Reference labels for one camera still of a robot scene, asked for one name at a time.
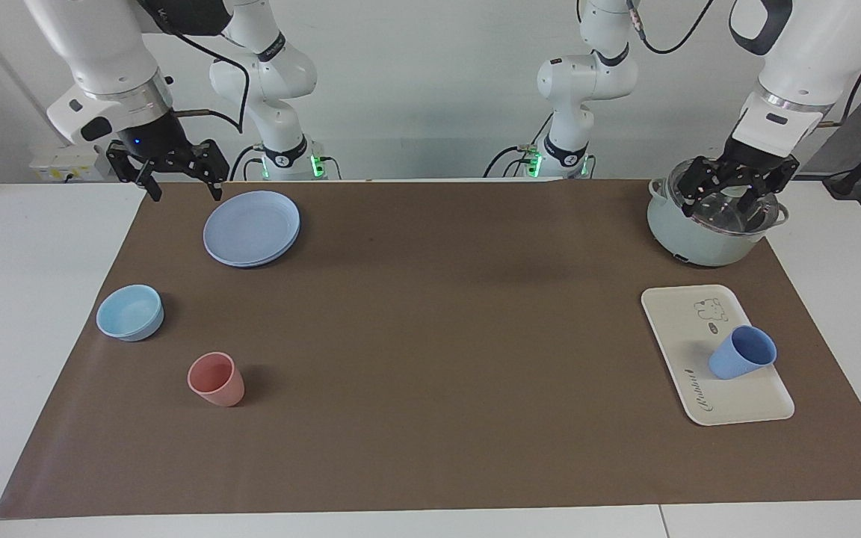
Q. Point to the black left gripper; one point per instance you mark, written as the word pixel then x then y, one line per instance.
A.
pixel 746 166

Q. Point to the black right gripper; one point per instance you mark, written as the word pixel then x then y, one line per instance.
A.
pixel 155 142

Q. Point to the blue ribbed plastic cup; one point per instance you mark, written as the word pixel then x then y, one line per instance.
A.
pixel 741 355

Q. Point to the pink plastic cup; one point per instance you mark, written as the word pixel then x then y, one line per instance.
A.
pixel 215 381

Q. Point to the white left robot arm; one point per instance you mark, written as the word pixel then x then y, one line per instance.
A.
pixel 812 52

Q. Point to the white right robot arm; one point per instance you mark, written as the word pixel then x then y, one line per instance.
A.
pixel 94 45

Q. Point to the cream tray with bear print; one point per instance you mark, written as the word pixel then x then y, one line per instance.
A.
pixel 688 336

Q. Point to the glass pot lid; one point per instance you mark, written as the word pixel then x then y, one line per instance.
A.
pixel 729 217

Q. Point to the pale green electric pot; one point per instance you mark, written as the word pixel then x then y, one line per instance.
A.
pixel 681 243

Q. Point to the periwinkle blue plate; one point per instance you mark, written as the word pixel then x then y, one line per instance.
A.
pixel 251 228

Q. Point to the white power strip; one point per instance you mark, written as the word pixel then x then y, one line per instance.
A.
pixel 57 161

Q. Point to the light blue bowl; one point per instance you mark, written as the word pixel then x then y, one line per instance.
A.
pixel 128 314

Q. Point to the brown table mat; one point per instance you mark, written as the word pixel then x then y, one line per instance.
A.
pixel 438 373

